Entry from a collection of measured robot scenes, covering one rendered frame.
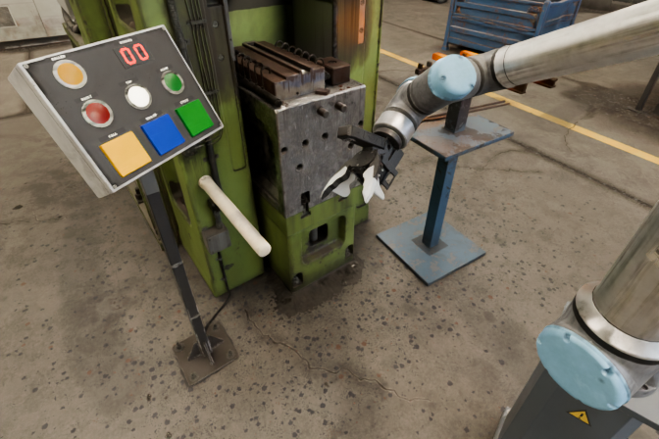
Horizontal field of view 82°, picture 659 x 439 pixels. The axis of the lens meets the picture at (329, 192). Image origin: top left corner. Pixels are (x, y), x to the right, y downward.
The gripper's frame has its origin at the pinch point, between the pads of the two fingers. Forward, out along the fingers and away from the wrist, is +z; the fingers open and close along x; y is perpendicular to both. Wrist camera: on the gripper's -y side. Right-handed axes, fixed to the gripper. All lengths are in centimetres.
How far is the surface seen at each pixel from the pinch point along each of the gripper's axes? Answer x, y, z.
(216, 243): 83, 17, 14
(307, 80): 46, -7, -43
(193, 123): 31.9, -26.9, -0.1
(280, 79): 46, -14, -36
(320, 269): 80, 65, -5
